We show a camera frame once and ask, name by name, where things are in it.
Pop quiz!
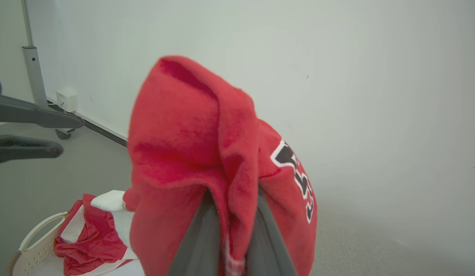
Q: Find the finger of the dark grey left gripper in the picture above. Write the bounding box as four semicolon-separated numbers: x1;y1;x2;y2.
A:
0;94;84;129
0;135;64;164

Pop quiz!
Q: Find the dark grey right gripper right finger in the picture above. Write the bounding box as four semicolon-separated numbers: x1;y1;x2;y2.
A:
246;186;299;276

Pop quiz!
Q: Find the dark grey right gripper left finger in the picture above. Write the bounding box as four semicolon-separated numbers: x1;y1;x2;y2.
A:
168;189;222;276

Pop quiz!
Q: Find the red sweatshirt with black lettering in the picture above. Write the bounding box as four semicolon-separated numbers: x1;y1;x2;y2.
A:
123;56;318;276

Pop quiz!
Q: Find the white plastic laundry basket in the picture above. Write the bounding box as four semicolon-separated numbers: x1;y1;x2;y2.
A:
7;212;146;276

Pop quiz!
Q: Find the grey metal stand with caster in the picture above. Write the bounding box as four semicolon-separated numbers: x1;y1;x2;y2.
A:
21;0;77;140

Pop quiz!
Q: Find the dark grey baseboard strip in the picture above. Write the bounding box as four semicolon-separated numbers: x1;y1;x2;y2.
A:
46;96;129;148

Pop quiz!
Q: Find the red and white garment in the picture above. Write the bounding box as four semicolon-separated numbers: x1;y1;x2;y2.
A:
53;194;138;276

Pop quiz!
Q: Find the white wall power box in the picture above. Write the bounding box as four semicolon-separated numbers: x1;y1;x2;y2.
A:
56;89;79;113

